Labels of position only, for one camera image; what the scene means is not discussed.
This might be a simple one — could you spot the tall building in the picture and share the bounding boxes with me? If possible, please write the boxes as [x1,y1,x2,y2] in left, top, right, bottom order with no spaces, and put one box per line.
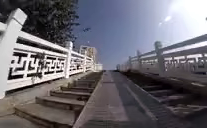
[79,44,99,64]

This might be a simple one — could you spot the grey stone ramp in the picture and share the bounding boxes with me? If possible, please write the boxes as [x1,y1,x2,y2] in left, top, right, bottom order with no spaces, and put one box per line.
[71,69,192,128]

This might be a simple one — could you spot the white stone railing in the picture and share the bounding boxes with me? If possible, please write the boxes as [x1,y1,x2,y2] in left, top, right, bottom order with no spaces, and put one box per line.
[116,12,207,88]
[0,8,104,103]

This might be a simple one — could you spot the grey stone stairs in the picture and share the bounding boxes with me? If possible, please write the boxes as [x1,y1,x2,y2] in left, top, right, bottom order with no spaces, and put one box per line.
[122,70,207,128]
[0,70,104,128]

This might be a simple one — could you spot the dark leafy tree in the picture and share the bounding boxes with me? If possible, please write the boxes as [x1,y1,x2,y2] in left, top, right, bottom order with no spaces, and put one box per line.
[0,0,92,48]

